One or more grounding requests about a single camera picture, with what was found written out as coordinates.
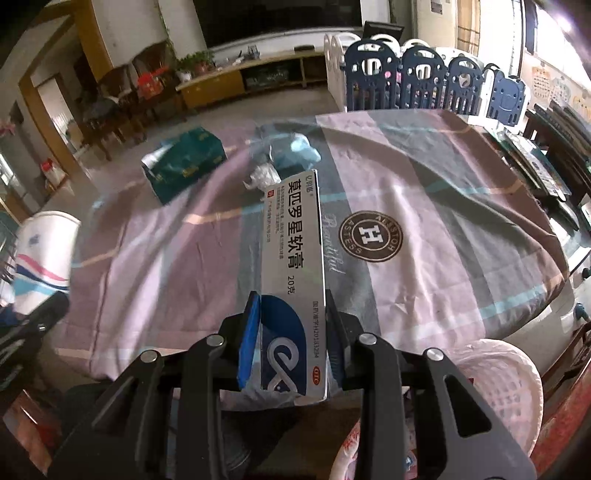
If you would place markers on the crumpled clear plastic wrapper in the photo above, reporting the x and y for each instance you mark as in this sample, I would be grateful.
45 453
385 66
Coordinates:
262 175

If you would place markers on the small red box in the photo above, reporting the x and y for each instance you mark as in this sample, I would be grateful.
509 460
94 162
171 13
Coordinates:
50 173

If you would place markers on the white plastic basket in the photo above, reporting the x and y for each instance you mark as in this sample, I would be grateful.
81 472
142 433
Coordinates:
498 392

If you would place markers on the black television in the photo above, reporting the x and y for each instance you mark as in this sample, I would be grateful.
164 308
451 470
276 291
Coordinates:
277 18

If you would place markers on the wall poster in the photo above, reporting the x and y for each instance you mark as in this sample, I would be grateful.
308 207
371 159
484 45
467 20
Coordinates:
554 87

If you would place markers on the white paper cup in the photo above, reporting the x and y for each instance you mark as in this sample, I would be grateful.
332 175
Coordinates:
46 244

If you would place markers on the blue white playpen fence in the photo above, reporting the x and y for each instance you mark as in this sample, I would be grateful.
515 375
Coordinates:
415 78

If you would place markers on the white blue medicine box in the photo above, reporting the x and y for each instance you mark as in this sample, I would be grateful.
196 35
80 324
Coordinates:
293 258

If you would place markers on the wooden TV cabinet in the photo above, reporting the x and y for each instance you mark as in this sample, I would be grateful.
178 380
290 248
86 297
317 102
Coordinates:
217 85

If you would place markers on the potted plant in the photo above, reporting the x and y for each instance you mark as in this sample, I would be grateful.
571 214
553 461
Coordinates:
194 62

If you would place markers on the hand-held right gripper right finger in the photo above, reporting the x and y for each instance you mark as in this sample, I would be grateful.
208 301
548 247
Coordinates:
333 341

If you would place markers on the light blue plastic bag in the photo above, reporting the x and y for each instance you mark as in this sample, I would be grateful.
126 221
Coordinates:
295 147

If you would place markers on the stack of books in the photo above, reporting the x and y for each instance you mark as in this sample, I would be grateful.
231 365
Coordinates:
549 157

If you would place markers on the striped printed tablecloth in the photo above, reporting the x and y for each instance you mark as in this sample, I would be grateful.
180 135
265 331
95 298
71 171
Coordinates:
438 194

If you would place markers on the red bag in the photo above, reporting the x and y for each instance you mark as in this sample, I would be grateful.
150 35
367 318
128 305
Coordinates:
150 83

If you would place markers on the carved wooden chair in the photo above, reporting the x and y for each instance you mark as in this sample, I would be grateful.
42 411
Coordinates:
568 392

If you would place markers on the green tissue packet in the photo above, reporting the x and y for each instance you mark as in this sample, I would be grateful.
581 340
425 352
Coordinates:
184 161

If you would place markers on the dark wooden chair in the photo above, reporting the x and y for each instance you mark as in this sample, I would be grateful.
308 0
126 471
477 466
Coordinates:
115 106

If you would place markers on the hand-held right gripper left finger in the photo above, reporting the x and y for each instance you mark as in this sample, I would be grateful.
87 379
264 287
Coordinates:
249 341

